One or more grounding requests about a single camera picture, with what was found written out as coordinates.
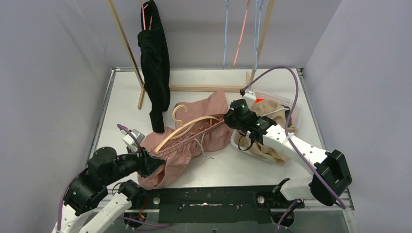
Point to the white plastic basket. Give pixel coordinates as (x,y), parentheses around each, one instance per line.
(293,106)

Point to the pink hanger on black shorts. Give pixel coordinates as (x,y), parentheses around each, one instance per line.
(146,18)

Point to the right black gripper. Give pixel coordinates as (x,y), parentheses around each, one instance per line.
(230,120)

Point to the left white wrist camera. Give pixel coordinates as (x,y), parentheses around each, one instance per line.
(132,138)

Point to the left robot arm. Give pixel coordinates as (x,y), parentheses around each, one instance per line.
(89,188)

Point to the black shorts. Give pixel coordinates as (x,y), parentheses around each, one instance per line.
(155,66)

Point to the pink shorts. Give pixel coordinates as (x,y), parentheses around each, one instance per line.
(201,138)

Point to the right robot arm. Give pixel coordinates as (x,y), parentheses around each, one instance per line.
(329,175)

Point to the light blue wire hanger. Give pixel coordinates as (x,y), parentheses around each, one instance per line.
(257,23)

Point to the wooden hanger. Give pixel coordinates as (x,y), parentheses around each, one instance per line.
(184,128)

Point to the beige shorts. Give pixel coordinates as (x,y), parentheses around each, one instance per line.
(279,114)

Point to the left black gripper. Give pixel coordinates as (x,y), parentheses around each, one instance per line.
(147,162)

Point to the pink hanger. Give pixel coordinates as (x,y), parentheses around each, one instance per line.
(146,18)
(241,33)

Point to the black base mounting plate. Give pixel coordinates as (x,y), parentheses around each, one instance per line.
(260,204)

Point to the wooden clothes rack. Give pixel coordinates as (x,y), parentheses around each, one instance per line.
(196,87)

